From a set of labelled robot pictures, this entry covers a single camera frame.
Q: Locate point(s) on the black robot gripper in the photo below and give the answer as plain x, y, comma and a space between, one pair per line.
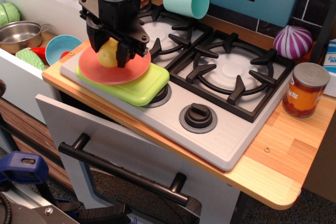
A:
117, 19

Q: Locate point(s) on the yellow toy potato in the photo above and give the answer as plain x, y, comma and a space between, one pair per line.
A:
108, 54

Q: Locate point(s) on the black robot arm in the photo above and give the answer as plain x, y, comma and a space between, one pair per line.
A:
117, 19

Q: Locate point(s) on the pink plastic plate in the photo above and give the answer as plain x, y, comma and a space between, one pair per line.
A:
101, 68

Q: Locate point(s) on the blue plastic bowl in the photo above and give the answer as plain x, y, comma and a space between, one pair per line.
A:
58, 45

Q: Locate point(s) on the lime green cutting board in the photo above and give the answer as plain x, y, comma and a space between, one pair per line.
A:
138, 92

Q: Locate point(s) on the red toy pepper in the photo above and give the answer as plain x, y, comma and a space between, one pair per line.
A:
40, 52

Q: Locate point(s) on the black left stove knob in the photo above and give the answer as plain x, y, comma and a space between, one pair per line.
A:
161, 98

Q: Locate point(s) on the black stove knob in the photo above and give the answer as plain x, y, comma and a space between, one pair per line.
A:
161, 98
198, 118

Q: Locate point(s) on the white toy sink unit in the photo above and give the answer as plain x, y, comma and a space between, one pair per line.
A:
23, 81

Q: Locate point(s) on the green toy cucumber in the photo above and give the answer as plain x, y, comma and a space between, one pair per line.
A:
31, 58

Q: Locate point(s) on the black left burner grate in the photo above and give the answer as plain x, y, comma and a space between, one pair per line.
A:
171, 35

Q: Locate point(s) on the black burner grate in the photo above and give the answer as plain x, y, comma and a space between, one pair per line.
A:
171, 35
234, 75

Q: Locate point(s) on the teal plastic cup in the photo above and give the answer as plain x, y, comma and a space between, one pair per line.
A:
191, 8

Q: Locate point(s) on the white oven door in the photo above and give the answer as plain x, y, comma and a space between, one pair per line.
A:
211, 199

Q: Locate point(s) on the small steel pot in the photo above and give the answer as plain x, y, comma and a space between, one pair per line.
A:
19, 35

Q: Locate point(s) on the green toy cabbage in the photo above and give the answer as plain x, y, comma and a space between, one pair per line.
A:
9, 14

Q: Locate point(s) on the black right stove knob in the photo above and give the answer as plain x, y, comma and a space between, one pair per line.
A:
198, 118

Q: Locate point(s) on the grey toy stovetop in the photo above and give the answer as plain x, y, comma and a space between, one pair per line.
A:
222, 147

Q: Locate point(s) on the black right burner grate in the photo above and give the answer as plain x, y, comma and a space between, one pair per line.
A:
234, 75

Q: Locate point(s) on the blue clamp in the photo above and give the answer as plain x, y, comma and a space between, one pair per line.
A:
23, 168

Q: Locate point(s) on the purple striped toy onion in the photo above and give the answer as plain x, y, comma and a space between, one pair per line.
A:
293, 42

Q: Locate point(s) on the orange toy soup can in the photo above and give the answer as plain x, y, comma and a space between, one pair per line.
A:
306, 88

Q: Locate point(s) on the white blue milk carton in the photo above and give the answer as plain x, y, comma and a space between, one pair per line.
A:
330, 66

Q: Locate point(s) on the black oven door handle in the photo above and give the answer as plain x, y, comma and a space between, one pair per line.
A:
173, 193

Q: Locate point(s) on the black clamp handle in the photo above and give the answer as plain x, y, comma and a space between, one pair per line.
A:
112, 214

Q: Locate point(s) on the aluminium bracket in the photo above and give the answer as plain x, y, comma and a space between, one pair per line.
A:
46, 214

